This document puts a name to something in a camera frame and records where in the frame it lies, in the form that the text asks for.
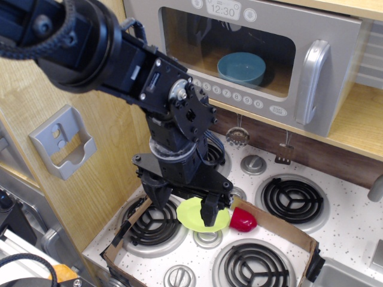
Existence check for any grey wall phone holder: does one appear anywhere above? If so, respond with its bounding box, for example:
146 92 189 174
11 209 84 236
29 105 97 180

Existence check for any grey middle stove knob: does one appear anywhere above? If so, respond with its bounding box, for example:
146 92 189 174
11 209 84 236
231 187 247 201

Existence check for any front right stove burner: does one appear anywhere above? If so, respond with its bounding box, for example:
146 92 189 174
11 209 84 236
212 239 297 286

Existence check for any back left stove burner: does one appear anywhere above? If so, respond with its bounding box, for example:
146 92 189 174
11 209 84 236
206 141 232 178

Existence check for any grey oven door handle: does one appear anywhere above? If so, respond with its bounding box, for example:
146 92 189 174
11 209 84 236
40 228 61 261

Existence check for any grey faucet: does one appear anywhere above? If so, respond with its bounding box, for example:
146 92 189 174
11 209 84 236
367 175 383 202

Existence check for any brown cardboard frame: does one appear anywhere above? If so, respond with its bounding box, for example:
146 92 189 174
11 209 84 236
101 197 324 286

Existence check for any grey centre stove knob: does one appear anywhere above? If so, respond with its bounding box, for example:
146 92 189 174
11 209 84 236
193 230 223 249

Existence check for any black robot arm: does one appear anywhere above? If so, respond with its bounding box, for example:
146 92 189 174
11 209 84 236
1 1 233 227

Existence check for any front left stove burner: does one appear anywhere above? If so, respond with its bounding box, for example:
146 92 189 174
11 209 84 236
123 196 189 258

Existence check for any green plastic plate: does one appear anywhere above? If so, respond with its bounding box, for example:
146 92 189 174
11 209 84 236
177 197 231 233

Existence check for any back right stove burner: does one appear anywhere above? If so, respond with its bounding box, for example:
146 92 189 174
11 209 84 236
254 173 330 233

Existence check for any grey stove knob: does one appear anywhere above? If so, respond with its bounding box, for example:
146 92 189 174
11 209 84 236
241 155 267 175
163 265 196 287
231 187 247 201
193 230 223 249

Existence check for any grey toy microwave door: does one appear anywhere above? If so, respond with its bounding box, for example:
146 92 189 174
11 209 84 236
124 0 366 136

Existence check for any grey front stove knob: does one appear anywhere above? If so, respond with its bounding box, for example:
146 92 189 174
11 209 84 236
163 265 196 287

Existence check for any grey back stove knob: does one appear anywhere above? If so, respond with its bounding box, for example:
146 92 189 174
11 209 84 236
241 155 267 175

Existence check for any black braided cable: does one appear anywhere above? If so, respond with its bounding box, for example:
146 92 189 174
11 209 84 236
0 253 58 287

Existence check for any blue plastic bowl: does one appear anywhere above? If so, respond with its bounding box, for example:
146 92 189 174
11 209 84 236
217 52 266 87

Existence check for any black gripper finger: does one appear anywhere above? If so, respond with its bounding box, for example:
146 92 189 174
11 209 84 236
141 175 172 209
200 193 220 226

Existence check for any hanging small spatula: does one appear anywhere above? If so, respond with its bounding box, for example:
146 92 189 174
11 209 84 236
275 131 294 165

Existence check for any steel sink basin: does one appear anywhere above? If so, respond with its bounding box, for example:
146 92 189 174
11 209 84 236
311 258 382 287

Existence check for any red plastic cup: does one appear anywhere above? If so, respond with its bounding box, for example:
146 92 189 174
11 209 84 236
229 207 258 233

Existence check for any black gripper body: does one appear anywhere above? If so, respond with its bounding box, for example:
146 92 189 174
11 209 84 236
132 152 233 206

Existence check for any orange object bottom left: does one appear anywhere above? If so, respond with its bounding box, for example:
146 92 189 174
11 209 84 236
53 264 78 283

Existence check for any hanging silver strainer spoon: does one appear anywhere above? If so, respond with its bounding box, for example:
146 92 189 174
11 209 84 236
226 114 250 149

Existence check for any stove burner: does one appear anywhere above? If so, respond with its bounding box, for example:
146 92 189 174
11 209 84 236
254 173 330 233
206 141 232 178
212 239 297 286
123 196 189 258

